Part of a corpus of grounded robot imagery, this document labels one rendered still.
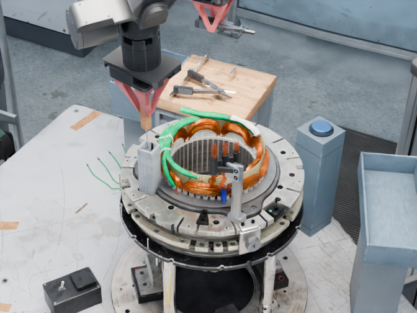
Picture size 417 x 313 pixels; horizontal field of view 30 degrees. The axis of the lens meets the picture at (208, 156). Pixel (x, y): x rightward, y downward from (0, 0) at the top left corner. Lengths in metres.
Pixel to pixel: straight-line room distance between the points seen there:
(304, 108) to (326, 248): 1.84
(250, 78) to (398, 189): 0.40
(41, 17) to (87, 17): 2.78
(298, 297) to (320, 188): 0.23
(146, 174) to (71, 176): 0.59
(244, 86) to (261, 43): 2.30
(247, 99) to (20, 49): 2.44
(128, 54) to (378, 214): 0.55
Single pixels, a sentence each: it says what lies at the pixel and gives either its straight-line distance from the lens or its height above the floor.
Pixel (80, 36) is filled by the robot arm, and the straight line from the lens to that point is 1.07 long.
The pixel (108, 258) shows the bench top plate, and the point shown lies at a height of 0.78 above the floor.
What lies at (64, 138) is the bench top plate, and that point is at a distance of 1.97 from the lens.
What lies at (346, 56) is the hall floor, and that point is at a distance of 3.88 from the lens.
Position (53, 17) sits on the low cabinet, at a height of 0.19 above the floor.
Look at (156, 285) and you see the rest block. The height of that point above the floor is 0.84.
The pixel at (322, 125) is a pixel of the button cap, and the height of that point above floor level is 1.04.
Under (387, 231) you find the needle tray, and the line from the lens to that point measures 1.39.
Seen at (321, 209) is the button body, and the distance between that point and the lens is 1.68.
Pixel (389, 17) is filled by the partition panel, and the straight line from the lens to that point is 3.67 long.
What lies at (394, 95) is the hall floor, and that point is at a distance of 3.64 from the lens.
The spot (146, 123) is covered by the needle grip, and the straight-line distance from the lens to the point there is 1.23.
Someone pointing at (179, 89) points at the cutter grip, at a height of 1.09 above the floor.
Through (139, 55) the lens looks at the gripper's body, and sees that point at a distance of 1.12.
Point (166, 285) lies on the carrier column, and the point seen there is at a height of 0.92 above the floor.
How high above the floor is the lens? 1.95
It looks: 38 degrees down
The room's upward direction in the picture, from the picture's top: 1 degrees clockwise
